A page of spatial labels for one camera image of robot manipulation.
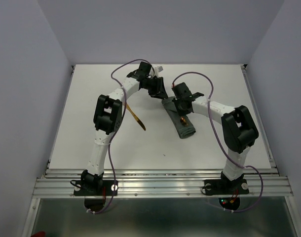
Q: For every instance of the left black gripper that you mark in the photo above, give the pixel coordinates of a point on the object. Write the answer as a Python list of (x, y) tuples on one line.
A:
[(160, 91)]

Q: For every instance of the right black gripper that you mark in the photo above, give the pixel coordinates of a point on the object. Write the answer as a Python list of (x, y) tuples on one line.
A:
[(181, 112)]

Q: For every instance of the gold fork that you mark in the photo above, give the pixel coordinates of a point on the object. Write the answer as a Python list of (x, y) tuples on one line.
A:
[(184, 121)]

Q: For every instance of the grey cloth napkin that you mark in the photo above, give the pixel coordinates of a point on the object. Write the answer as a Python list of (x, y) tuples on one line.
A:
[(183, 132)]

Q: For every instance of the gold knife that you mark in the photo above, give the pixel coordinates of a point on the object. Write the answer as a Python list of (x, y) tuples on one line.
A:
[(136, 118)]

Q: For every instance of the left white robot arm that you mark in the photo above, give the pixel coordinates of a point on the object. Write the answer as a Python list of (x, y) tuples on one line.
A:
[(109, 114)]

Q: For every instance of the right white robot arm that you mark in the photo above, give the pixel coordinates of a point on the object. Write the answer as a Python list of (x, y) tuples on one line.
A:
[(239, 133)]

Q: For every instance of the red object at corner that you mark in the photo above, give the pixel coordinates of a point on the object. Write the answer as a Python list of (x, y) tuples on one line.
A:
[(39, 234)]

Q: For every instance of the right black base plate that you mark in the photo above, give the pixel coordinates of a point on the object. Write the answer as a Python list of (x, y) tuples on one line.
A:
[(223, 187)]

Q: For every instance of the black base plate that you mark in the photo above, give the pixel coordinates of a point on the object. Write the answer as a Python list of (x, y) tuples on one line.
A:
[(223, 187), (108, 188)]

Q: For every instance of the aluminium mounting rail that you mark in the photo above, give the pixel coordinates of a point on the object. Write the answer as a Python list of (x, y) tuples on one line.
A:
[(163, 183)]

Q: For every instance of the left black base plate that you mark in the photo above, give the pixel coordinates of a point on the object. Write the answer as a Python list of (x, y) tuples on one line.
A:
[(108, 188)]

